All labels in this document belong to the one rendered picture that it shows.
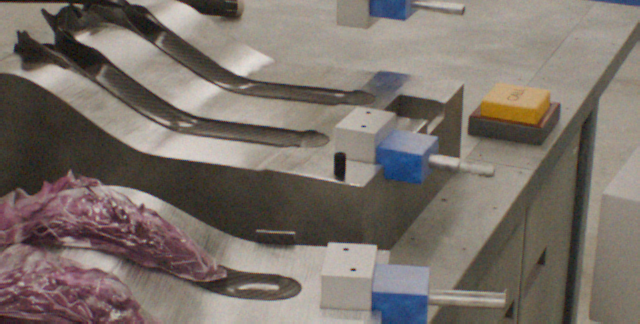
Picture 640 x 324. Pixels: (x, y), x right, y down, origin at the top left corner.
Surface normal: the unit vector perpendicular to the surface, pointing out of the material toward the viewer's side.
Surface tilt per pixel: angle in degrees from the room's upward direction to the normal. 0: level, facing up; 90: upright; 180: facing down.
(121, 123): 25
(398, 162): 90
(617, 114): 0
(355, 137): 90
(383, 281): 0
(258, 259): 0
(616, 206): 90
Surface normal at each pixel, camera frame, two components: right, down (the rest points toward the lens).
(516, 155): 0.00, -0.91
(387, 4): -0.41, 0.36
